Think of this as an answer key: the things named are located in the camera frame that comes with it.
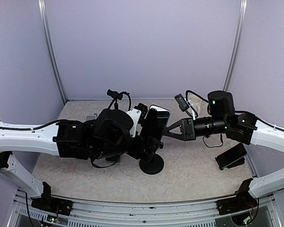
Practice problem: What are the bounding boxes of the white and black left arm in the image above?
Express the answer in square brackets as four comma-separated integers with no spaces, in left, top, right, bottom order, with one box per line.
[0,90,164,210]

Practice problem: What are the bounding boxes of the black phone with silver back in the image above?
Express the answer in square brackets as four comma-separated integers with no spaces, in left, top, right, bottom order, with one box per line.
[105,156,121,163]

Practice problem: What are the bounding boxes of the black folding phone stand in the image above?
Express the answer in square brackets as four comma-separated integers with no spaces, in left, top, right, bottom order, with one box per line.
[215,157,245,170]

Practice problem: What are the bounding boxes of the right aluminium frame post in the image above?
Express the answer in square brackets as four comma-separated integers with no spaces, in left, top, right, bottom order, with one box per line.
[223,0,248,92]

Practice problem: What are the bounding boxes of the aluminium frame post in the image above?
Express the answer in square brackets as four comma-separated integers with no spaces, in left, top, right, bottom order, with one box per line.
[38,0,68,105]
[223,0,248,92]

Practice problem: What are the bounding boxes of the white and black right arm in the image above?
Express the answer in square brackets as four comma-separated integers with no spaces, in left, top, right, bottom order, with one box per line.
[163,90,284,210]

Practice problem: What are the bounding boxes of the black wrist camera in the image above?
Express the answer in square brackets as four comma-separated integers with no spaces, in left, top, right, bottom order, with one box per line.
[134,103,148,124]
[174,94,189,112]

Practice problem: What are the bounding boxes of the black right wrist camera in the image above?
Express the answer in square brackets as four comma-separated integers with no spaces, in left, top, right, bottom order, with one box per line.
[174,94,189,112]

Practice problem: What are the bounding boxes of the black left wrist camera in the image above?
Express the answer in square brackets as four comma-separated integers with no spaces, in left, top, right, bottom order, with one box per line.
[134,103,148,124]

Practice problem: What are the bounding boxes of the black round stand base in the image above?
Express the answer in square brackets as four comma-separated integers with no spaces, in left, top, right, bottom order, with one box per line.
[107,89,123,109]

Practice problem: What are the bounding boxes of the black phone on right stand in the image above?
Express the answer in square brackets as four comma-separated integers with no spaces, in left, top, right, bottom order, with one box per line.
[217,143,247,162]

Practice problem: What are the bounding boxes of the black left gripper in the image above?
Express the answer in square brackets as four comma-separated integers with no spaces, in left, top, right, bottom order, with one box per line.
[92,133,161,162]

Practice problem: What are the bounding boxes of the left aluminium frame post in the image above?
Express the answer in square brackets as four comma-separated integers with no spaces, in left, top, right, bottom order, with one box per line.
[38,0,68,105]

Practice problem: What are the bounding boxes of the blue phone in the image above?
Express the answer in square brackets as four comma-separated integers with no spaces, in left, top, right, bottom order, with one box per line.
[150,105,171,140]

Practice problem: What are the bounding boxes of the black front stand with pole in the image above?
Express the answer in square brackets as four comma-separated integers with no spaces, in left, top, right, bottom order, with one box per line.
[139,153,164,175]

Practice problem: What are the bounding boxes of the white ceramic mug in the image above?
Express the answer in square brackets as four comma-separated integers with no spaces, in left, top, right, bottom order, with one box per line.
[188,95,202,115]

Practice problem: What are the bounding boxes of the white folding phone stand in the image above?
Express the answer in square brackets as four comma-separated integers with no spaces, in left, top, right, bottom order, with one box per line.
[85,113,99,121]

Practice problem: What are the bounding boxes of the aluminium front rail base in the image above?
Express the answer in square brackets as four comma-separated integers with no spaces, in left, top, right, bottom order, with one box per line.
[6,186,282,227]

